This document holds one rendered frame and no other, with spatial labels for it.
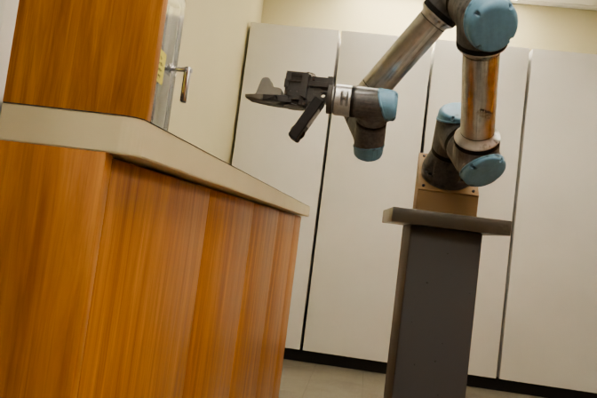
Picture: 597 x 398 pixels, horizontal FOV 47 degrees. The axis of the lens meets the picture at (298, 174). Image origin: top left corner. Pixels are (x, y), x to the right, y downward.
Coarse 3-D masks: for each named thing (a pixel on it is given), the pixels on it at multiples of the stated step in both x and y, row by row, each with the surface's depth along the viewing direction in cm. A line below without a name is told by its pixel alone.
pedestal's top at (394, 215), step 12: (384, 216) 211; (396, 216) 185; (408, 216) 185; (420, 216) 185; (432, 216) 185; (444, 216) 185; (456, 216) 185; (468, 216) 185; (456, 228) 184; (468, 228) 184; (480, 228) 184; (492, 228) 184; (504, 228) 184
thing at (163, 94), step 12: (168, 0) 161; (180, 0) 170; (168, 12) 162; (180, 12) 172; (168, 24) 163; (180, 24) 173; (168, 36) 164; (180, 36) 174; (168, 48) 165; (168, 60) 166; (168, 72) 167; (156, 84) 160; (168, 84) 168; (156, 96) 161; (168, 96) 170; (156, 108) 162; (168, 108) 171; (156, 120) 163; (168, 120) 172
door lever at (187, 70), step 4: (172, 64) 169; (172, 68) 169; (176, 68) 168; (180, 68) 168; (184, 68) 168; (188, 68) 168; (192, 68) 169; (172, 72) 170; (184, 72) 168; (188, 72) 168; (192, 72) 169; (184, 76) 168; (188, 76) 168; (184, 80) 168; (188, 80) 168; (184, 84) 168; (188, 84) 168; (184, 88) 168; (188, 88) 169; (184, 92) 168; (180, 96) 168; (184, 96) 167; (180, 100) 167; (184, 100) 167
